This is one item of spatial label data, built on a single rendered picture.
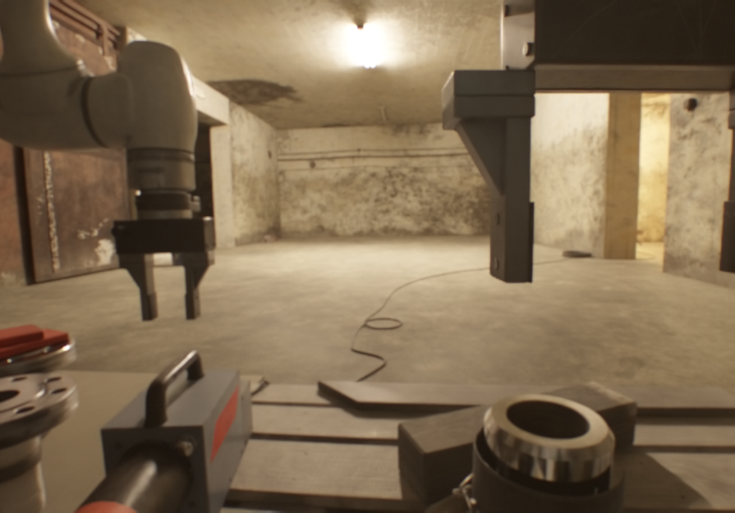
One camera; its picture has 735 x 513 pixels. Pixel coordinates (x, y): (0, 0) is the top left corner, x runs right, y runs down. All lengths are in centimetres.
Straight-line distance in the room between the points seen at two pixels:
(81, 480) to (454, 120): 111
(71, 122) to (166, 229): 19
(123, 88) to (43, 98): 10
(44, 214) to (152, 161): 429
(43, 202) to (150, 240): 427
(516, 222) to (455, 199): 1066
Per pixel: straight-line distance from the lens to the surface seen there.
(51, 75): 69
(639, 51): 23
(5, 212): 471
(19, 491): 107
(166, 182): 62
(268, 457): 84
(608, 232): 575
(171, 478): 61
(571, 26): 22
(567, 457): 40
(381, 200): 1082
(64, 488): 117
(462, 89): 21
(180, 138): 64
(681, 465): 94
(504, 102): 21
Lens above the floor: 59
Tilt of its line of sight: 6 degrees down
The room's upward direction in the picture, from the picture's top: 1 degrees counter-clockwise
